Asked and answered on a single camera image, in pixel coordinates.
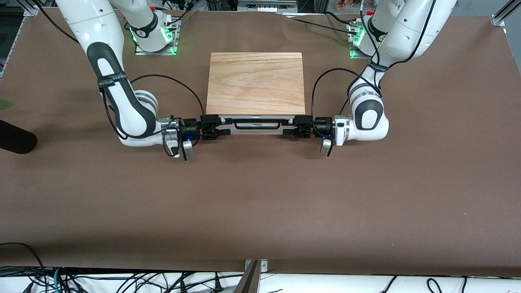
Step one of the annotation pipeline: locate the black cylinder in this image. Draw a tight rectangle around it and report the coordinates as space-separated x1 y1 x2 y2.
0 119 38 155

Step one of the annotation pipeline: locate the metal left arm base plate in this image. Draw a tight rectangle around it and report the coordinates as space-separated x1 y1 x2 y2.
347 20 394 60

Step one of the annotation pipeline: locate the white-fronted wooden drawer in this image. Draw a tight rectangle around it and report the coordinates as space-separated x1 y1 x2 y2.
221 115 295 127

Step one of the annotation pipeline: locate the aluminium frame corner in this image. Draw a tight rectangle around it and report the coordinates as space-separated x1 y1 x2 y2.
16 0 39 17
490 0 521 27

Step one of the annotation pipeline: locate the grey power strip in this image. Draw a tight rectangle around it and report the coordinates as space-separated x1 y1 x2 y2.
237 0 298 13

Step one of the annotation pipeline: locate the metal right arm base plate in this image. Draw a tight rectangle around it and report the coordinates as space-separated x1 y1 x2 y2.
134 17 180 56

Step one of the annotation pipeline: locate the grey camera post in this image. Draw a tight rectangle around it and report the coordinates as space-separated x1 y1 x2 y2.
233 260 261 293

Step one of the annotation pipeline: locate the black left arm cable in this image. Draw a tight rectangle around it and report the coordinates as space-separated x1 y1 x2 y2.
311 0 437 119

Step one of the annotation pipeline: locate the small metal bracket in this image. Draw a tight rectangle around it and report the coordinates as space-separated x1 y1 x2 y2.
244 259 269 273

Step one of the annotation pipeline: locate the black drawer handle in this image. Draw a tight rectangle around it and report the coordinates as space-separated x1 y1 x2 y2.
232 118 285 130

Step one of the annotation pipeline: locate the black table cable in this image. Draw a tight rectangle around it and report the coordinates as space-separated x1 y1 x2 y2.
285 11 355 35

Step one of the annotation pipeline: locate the black looping cable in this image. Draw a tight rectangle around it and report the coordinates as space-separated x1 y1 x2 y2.
0 242 50 293

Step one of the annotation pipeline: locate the wooden drawer cabinet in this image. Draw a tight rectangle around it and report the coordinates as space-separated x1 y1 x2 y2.
206 52 306 137

